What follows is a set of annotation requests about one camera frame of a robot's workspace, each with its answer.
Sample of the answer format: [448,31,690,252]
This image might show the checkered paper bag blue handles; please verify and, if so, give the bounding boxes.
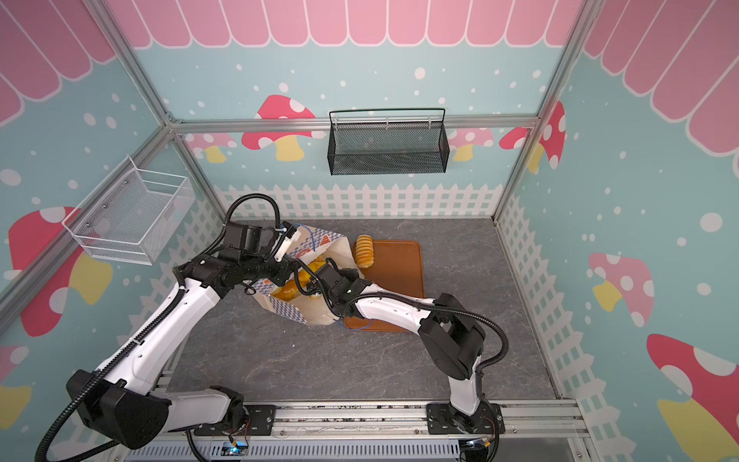
[252,224,358,326]

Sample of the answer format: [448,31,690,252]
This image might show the ridged yellow fake bread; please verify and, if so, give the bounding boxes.
[354,235,375,270]

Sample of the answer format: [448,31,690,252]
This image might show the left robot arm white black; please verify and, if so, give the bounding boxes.
[35,192,298,461]

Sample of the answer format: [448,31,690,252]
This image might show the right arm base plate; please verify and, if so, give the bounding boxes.
[426,400,506,436]

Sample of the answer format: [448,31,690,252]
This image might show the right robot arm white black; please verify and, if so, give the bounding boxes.
[288,257,510,436]

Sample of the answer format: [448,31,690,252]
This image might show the yellow fake croissant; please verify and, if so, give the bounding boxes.
[292,258,326,296]

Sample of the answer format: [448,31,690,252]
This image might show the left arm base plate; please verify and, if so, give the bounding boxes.
[194,404,277,437]

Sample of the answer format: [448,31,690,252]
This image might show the black mesh wall basket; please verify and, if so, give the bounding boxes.
[327,108,450,176]

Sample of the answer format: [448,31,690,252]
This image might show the yellow fake bread roll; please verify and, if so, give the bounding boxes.
[271,280,300,302]

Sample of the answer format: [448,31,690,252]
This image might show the white mesh wall basket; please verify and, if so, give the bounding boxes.
[63,158,196,266]

